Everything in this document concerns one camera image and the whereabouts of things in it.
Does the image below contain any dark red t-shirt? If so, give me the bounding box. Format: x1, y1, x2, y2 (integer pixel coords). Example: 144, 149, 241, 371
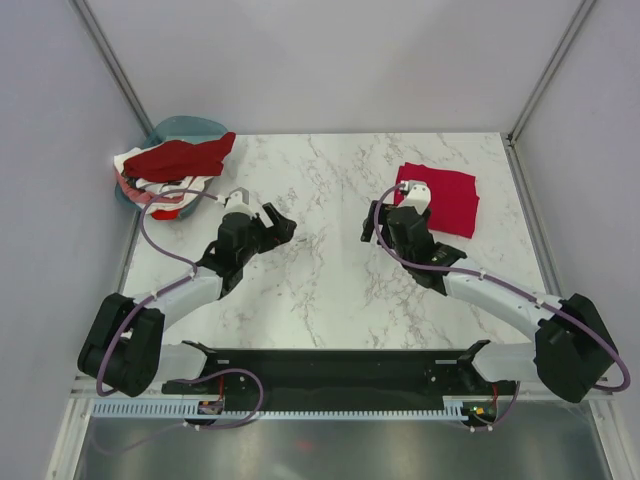
124, 132, 236, 183

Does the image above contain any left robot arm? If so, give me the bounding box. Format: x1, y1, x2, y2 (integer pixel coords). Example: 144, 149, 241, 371
77, 203, 297, 397

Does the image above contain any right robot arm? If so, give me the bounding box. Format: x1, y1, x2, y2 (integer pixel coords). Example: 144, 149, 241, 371
361, 201, 618, 403

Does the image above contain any folded bright red t-shirt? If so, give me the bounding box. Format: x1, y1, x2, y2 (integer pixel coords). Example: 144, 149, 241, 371
396, 163, 479, 239

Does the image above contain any small red garment in basket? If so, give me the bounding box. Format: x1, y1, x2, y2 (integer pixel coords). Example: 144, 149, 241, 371
151, 210, 181, 221

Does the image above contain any white patterned t-shirt pile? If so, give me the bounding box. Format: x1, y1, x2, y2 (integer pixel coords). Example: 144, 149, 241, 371
113, 147, 212, 214

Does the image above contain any teal plastic basket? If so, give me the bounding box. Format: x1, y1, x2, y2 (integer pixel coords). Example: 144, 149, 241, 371
115, 116, 228, 219

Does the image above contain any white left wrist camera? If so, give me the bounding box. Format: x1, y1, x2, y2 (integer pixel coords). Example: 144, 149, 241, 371
224, 187, 253, 217

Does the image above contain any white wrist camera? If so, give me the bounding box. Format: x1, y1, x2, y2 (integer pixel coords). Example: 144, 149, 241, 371
224, 187, 253, 217
399, 180, 432, 215

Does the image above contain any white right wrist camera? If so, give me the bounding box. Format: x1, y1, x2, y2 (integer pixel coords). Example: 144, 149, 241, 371
399, 180, 432, 215

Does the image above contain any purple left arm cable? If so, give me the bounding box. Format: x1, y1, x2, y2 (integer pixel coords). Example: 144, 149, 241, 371
94, 188, 266, 454

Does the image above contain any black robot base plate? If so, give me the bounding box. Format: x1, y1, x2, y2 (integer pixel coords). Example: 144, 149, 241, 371
162, 349, 516, 412

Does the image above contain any light blue cable duct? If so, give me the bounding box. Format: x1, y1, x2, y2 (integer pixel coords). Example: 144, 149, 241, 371
92, 399, 468, 421

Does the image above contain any left aluminium frame post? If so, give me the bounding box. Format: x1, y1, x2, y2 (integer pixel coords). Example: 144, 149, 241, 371
69, 0, 154, 135

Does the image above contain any aluminium frame post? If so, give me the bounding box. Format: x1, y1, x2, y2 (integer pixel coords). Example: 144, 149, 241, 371
69, 0, 154, 135
504, 0, 597, 148

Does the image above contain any right aluminium frame post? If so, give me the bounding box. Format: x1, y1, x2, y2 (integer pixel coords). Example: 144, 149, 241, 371
504, 0, 597, 148

